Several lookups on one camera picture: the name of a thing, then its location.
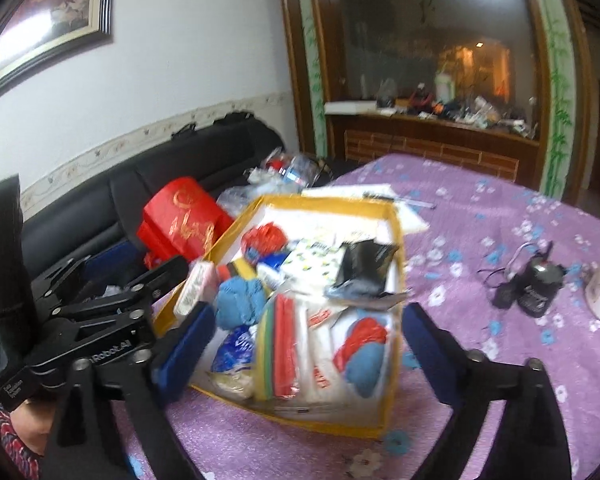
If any red gift bag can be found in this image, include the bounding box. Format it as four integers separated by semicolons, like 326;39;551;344
136;176;236;263

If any cluttered wooden counter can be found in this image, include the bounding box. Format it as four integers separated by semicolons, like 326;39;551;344
325;80;541;186

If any white plastic bag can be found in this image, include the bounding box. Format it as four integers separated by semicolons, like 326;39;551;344
295;295;353;406

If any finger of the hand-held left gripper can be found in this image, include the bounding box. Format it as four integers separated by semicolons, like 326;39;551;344
30;255;93;308
55;255;191;331

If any white notepad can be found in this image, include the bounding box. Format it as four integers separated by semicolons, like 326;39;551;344
300;182;428;233

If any pink soft pack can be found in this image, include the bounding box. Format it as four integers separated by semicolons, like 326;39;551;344
172;261;218;317

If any purple floral tablecloth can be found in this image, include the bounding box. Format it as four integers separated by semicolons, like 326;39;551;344
112;154;600;480

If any white printed pack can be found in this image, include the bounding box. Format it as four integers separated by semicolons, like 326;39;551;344
280;240;346;286

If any white jug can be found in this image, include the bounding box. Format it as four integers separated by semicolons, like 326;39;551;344
434;71;456;103

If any bamboo painted pillar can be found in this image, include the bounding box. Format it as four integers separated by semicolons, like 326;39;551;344
292;0;331;158
522;0;581;201

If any person's left hand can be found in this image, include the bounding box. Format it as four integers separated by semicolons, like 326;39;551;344
7;395;58;456

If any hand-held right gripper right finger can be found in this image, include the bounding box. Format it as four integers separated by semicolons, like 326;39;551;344
401;301;573;480

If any blue knitted cloth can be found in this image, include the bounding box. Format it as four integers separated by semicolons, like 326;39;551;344
345;342;387;401

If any blue floral tissue pack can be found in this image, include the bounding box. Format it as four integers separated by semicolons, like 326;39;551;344
257;252;293;288

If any person's left forearm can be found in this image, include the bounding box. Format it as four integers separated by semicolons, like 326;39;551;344
0;402;43;480

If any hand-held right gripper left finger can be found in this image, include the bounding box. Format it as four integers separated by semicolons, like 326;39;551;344
40;301;217;480

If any blue yarn ball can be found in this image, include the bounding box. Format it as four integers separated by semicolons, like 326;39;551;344
215;276;268;331

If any multicolour sponge pack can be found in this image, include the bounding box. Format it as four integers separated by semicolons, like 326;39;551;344
252;292;301;402

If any framed wall picture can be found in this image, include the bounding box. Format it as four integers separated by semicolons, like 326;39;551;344
0;0;118;111

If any yellow edged storage box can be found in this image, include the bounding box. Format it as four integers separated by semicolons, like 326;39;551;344
152;194;411;440

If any black pouch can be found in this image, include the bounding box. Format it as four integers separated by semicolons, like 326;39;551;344
325;240;400;301

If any black sofa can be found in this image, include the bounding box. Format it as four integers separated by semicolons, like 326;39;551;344
0;112;287;321

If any green yellow pack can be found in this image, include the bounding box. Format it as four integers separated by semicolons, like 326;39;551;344
216;259;260;283

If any pile of plastic bags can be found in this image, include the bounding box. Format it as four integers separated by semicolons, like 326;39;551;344
217;147;331;211

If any blue yellow snack packet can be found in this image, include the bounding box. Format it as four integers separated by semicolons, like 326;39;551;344
210;324;258;401

